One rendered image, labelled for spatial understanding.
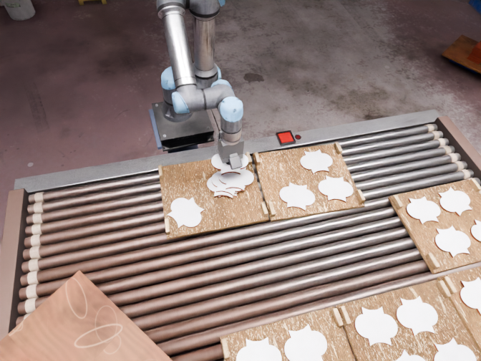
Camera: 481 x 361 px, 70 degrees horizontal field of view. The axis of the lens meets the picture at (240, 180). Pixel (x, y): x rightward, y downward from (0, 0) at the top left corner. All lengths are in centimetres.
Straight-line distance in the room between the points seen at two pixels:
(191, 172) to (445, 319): 110
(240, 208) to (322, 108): 203
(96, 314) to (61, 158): 196
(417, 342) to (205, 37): 134
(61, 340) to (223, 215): 68
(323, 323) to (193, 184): 74
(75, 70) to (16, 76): 52
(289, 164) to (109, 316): 94
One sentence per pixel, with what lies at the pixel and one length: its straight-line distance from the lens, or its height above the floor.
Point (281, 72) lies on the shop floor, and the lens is 358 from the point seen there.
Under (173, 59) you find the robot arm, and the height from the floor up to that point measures 142.
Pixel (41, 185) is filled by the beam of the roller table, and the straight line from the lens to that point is 168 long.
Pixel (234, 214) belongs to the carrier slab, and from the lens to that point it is 140.
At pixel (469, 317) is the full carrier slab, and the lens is 152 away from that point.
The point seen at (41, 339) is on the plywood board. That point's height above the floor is 104.
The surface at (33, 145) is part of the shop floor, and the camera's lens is 320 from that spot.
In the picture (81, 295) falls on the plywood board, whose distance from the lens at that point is 124.
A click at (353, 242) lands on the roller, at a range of 146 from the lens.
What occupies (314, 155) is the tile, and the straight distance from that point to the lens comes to 162.
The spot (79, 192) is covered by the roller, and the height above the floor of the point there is 91.
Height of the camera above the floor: 216
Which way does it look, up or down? 55 degrees down
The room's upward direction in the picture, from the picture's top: 5 degrees clockwise
